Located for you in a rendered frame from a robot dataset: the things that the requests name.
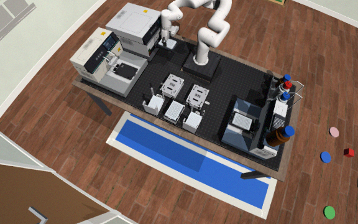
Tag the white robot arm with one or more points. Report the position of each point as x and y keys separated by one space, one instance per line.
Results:
x=205 y=36

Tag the red bottle cap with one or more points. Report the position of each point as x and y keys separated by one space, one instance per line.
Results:
x=287 y=85

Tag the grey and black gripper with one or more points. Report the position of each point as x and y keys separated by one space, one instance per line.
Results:
x=165 y=34

